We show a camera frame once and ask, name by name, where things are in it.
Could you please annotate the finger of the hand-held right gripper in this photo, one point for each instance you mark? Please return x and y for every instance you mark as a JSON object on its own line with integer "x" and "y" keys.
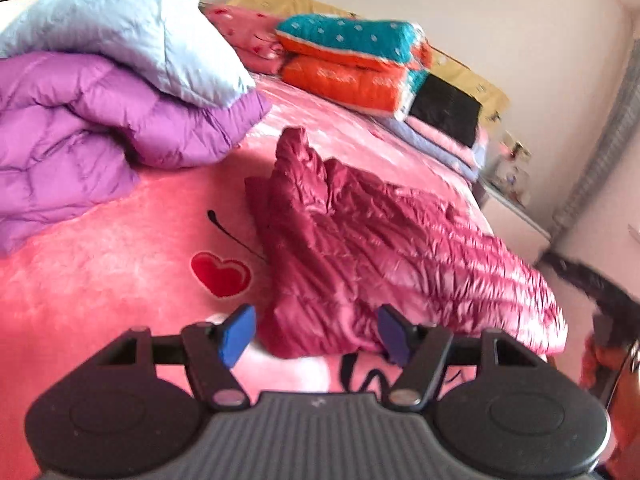
{"x": 590, "y": 280}

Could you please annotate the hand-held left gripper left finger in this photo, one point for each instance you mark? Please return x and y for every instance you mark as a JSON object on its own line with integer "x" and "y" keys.
{"x": 235, "y": 335}

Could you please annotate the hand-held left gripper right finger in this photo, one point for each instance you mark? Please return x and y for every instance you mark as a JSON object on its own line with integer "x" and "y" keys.
{"x": 395, "y": 335}

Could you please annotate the red down jacket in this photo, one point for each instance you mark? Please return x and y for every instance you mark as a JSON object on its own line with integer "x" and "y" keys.
{"x": 375, "y": 240}

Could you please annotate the white nightstand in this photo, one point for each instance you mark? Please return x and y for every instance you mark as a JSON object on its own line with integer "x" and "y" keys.
{"x": 505, "y": 217}

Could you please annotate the grey curtain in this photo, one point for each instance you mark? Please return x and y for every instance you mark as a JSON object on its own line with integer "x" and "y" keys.
{"x": 595, "y": 150}

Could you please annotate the clutter on nightstand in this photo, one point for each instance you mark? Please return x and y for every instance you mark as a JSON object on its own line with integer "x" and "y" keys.
{"x": 510, "y": 170}

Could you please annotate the pink heart-print blanket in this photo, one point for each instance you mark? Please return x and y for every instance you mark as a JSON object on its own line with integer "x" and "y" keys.
{"x": 100, "y": 285}

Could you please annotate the folded pink lilac quilt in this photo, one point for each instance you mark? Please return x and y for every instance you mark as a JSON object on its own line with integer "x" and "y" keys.
{"x": 442, "y": 152}

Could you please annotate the black cloth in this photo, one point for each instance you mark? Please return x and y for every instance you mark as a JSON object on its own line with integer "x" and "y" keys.
{"x": 445, "y": 107}

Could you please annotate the yellow headboard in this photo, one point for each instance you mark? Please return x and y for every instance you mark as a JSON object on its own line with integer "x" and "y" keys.
{"x": 452, "y": 67}

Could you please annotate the orange pillow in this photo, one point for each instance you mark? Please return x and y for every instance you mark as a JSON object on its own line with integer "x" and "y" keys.
{"x": 345, "y": 80}

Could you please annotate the purple down jacket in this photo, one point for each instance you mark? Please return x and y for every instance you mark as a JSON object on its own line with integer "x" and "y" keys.
{"x": 75, "y": 130}

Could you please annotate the teal dotted pillow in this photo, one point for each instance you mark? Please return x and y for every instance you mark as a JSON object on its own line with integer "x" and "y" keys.
{"x": 350, "y": 40}

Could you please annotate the pink pillow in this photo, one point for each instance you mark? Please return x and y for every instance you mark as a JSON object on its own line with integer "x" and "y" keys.
{"x": 245, "y": 30}

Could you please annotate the light blue down jacket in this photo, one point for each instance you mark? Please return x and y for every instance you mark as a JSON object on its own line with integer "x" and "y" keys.
{"x": 125, "y": 30}

